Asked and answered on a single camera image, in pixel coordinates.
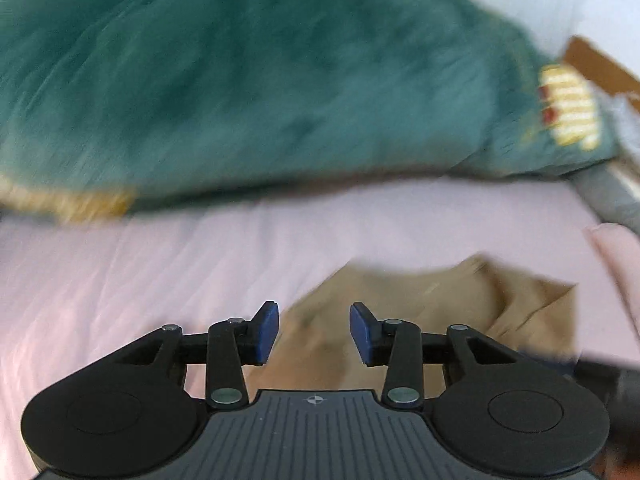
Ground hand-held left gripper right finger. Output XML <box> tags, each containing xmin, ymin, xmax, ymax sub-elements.
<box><xmin>348</xmin><ymin>301</ymin><xmax>517</xmax><ymax>408</ymax></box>

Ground khaki clothes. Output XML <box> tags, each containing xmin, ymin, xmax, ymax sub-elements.
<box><xmin>248</xmin><ymin>254</ymin><xmax>580</xmax><ymax>392</ymax></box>

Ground light grey cloth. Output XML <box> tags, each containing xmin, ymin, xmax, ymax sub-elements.
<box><xmin>602</xmin><ymin>94</ymin><xmax>640</xmax><ymax>163</ymax></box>

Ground pink pillow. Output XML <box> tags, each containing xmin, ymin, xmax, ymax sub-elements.
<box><xmin>584</xmin><ymin>222</ymin><xmax>640</xmax><ymax>333</ymax></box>

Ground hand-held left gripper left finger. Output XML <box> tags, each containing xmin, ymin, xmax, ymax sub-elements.
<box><xmin>116</xmin><ymin>301</ymin><xmax>281</xmax><ymax>408</ymax></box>

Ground pink quilted bed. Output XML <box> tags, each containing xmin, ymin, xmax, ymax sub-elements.
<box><xmin>0</xmin><ymin>172</ymin><xmax>640</xmax><ymax>480</ymax></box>

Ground green plush printed blanket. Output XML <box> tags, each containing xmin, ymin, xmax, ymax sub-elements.
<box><xmin>0</xmin><ymin>0</ymin><xmax>621</xmax><ymax>226</ymax></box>

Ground wooden headboard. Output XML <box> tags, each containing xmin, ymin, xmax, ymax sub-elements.
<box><xmin>562</xmin><ymin>35</ymin><xmax>640</xmax><ymax>98</ymax></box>

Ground grey and white pillow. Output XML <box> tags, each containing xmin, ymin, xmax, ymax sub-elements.
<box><xmin>574</xmin><ymin>164</ymin><xmax>640</xmax><ymax>238</ymax></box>

